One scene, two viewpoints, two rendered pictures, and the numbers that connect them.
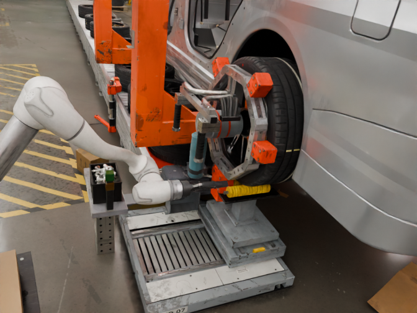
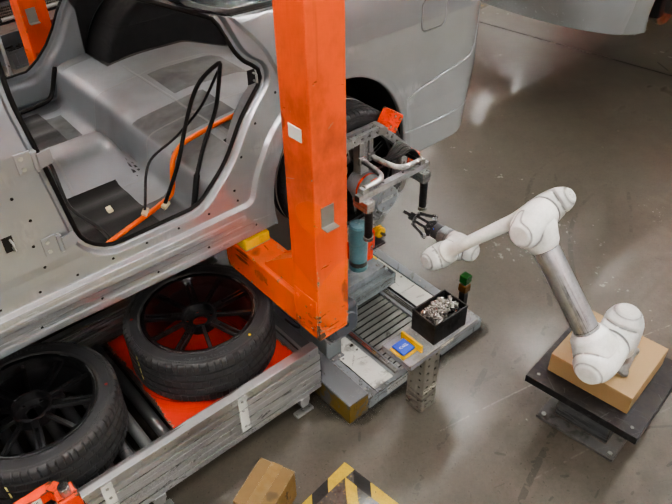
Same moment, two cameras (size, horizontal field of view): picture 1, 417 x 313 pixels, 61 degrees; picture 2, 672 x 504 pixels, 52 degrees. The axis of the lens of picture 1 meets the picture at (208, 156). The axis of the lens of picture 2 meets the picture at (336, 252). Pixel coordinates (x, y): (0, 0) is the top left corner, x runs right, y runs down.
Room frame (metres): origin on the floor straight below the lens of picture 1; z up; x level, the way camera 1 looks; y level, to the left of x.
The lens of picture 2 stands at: (2.44, 2.45, 2.61)
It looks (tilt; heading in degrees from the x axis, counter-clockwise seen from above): 39 degrees down; 256
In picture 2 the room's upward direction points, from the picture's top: 1 degrees counter-clockwise
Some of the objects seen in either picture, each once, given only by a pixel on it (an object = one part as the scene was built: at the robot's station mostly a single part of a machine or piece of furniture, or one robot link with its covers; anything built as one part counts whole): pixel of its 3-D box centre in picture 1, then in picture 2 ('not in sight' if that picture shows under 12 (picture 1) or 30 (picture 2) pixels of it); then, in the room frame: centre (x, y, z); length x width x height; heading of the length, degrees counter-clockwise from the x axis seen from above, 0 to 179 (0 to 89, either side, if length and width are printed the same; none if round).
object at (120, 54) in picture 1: (135, 46); not in sight; (3.88, 0.94, 0.69); 0.52 x 0.17 x 0.35; 116
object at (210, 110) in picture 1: (223, 96); (396, 151); (1.53, -0.03, 1.03); 0.19 x 0.18 x 0.11; 116
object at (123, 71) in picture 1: (144, 76); not in sight; (3.87, 0.83, 0.39); 0.66 x 0.66 x 0.24
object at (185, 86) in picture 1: (206, 82); (363, 168); (1.71, 0.06, 1.03); 0.19 x 0.18 x 0.11; 116
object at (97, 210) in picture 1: (103, 189); (430, 333); (1.54, 0.52, 0.44); 0.43 x 0.17 x 0.03; 26
